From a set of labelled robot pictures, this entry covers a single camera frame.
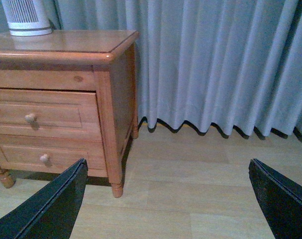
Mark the wooden nightstand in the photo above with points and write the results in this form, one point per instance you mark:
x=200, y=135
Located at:
x=91, y=61

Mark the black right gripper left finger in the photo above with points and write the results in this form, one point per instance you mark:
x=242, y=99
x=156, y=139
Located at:
x=52, y=211

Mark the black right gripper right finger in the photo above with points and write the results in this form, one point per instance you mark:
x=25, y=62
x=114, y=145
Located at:
x=279, y=198

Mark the white cylindrical air purifier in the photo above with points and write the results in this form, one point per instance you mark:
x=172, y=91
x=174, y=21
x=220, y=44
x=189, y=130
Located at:
x=26, y=17

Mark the wooden drawer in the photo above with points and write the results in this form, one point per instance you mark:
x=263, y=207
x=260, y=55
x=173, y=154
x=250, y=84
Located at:
x=58, y=114
x=51, y=155

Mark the grey curtain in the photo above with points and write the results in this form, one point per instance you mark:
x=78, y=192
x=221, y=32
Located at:
x=233, y=63

